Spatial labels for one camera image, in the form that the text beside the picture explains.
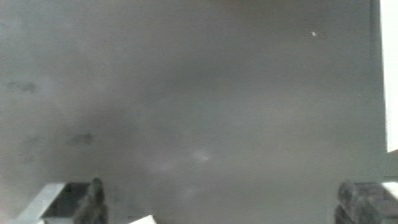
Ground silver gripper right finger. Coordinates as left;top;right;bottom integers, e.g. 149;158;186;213
334;181;398;224

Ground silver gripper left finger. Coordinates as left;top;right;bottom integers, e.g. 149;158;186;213
16;178;108;224

